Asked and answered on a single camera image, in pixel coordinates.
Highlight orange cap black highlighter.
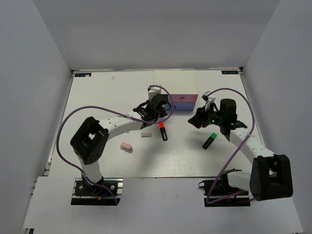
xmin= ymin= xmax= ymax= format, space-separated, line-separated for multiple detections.
xmin=159 ymin=122 xmax=168 ymax=141

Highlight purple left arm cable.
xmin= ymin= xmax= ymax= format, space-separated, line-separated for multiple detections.
xmin=56 ymin=84 xmax=175 ymax=205

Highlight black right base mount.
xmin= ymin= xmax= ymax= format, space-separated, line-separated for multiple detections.
xmin=198 ymin=169 xmax=251 ymax=207

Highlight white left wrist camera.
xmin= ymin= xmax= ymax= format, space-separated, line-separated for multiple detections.
xmin=148 ymin=86 xmax=161 ymax=101

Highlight pink small drawer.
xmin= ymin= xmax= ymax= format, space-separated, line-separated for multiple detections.
xmin=170 ymin=94 xmax=198 ymax=103

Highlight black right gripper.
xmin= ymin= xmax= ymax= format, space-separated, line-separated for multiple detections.
xmin=188 ymin=102 xmax=225 ymax=129

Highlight blue label sticker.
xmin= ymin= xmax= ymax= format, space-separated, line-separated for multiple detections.
xmin=74 ymin=73 xmax=92 ymax=78
xmin=221 ymin=70 xmax=239 ymax=75

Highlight white drawer cabinet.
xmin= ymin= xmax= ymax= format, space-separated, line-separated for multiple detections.
xmin=154 ymin=70 xmax=198 ymax=95

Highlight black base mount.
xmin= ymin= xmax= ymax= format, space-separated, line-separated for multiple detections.
xmin=71 ymin=178 xmax=123 ymax=206
xmin=198 ymin=169 xmax=251 ymax=207

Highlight white grey eraser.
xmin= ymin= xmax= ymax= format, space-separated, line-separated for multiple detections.
xmin=141 ymin=133 xmax=152 ymax=137

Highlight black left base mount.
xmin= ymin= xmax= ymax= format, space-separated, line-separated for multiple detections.
xmin=71 ymin=178 xmax=123 ymax=206

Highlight blue label sticker left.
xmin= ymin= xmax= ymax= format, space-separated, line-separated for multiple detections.
xmin=74 ymin=73 xmax=92 ymax=78

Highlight pink white eraser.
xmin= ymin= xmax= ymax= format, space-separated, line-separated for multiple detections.
xmin=120 ymin=142 xmax=133 ymax=152

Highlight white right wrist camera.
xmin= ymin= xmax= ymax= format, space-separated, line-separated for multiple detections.
xmin=201 ymin=91 xmax=215 ymax=111

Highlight green cap black highlighter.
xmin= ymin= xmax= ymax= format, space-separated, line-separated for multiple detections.
xmin=202 ymin=133 xmax=217 ymax=150

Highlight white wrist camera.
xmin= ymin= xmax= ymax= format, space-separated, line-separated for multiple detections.
xmin=148 ymin=86 xmax=161 ymax=101
xmin=201 ymin=91 xmax=215 ymax=111

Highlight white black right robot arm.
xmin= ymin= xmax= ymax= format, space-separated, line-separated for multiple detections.
xmin=188 ymin=98 xmax=293 ymax=201

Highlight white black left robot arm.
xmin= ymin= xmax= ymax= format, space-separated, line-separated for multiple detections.
xmin=70 ymin=94 xmax=169 ymax=195

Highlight blue label sticker right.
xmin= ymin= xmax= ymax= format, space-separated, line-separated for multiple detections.
xmin=221 ymin=70 xmax=239 ymax=75

